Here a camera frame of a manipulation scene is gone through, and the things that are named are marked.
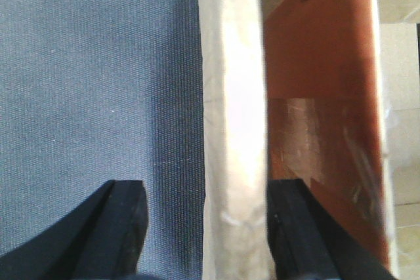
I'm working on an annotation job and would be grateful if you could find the blue fabric mat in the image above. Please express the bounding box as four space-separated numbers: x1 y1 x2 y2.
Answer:
1 0 205 279

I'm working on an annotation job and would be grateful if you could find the large brown cardboard box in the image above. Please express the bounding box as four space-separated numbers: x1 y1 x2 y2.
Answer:
198 0 398 279

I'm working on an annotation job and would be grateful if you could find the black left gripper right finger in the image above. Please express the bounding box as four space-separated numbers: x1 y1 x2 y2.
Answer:
267 179 393 280

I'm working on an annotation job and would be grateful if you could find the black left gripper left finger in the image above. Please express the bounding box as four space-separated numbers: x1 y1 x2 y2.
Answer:
1 180 148 279

